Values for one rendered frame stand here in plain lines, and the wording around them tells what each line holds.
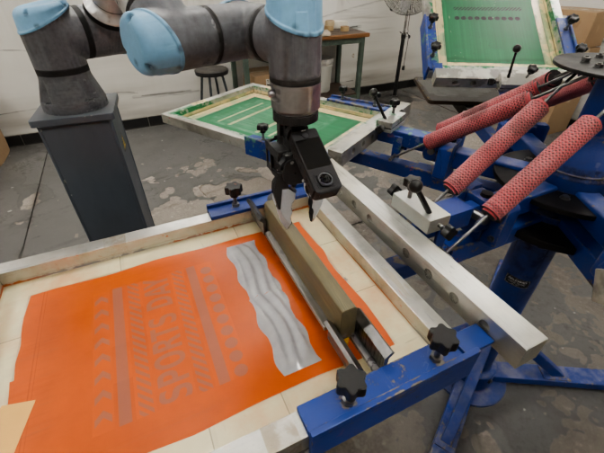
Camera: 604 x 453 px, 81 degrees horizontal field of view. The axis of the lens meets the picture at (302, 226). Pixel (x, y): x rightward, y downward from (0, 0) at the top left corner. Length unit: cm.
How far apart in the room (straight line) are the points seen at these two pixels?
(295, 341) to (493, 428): 127
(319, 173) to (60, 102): 72
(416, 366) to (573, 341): 171
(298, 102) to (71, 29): 66
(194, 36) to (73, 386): 56
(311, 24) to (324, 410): 51
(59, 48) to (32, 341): 64
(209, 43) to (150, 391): 53
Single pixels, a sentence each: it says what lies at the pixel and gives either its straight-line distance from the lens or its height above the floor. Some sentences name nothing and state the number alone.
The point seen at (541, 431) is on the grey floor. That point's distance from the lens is 189.
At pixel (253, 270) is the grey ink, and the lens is 79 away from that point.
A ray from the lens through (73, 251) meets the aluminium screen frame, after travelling 93.
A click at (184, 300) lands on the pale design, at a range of 76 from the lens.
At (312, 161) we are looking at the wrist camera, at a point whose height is 126.
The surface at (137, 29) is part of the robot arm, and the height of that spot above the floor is 144.
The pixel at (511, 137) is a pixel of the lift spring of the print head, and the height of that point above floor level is 116.
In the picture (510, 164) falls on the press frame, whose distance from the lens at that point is 123.
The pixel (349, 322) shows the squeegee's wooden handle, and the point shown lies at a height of 103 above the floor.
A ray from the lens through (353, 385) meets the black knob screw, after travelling 51.
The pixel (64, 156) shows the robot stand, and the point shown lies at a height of 110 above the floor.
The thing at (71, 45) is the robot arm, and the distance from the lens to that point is 106.
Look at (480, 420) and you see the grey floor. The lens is 180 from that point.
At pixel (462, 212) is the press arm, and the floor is 104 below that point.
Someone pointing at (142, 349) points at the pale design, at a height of 95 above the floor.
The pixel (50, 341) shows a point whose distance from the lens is 81.
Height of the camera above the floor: 150
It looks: 37 degrees down
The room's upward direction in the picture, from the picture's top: straight up
